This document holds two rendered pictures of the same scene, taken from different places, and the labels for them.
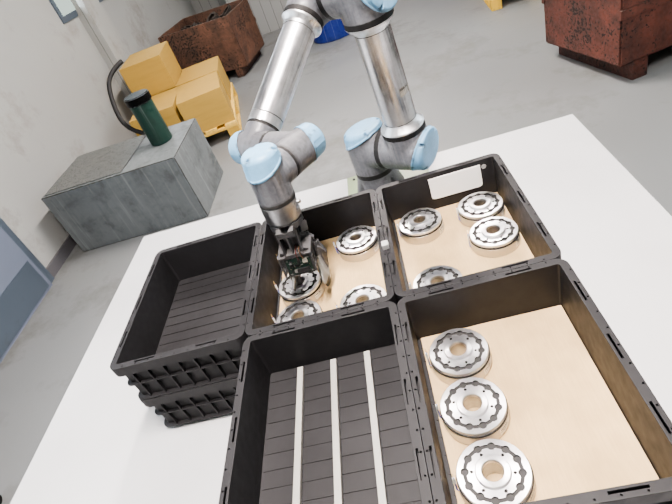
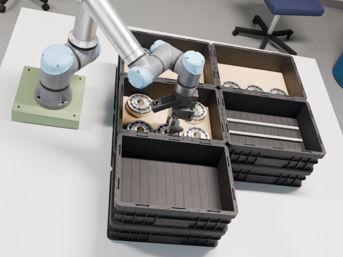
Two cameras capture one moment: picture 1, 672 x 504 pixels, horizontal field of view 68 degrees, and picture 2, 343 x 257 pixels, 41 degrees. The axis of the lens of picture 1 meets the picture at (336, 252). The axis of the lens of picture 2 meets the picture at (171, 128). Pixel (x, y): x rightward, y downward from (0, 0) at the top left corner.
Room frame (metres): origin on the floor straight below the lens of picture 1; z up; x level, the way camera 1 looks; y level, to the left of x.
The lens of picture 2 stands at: (1.45, 1.16, 2.12)
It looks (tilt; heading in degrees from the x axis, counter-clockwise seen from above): 46 degrees down; 242
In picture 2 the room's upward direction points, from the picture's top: 19 degrees clockwise
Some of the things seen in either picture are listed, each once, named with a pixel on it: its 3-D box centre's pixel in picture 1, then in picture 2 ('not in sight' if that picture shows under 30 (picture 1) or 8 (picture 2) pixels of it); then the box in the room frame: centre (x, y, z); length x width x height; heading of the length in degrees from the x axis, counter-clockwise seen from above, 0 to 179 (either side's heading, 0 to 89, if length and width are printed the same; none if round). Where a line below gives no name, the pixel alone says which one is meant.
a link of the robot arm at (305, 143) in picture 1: (292, 149); (164, 57); (0.95, 0.00, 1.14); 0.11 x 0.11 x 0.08; 42
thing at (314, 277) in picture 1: (299, 283); (168, 133); (0.90, 0.10, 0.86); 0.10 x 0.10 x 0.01
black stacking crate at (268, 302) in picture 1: (326, 273); (168, 119); (0.88, 0.04, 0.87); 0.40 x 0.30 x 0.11; 168
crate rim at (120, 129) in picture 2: (319, 256); (171, 109); (0.88, 0.04, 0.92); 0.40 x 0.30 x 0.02; 168
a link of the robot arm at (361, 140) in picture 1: (369, 145); (57, 65); (1.28, -0.20, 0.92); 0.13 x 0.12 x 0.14; 42
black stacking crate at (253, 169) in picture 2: not in sight; (255, 147); (0.49, 0.12, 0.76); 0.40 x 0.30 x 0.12; 168
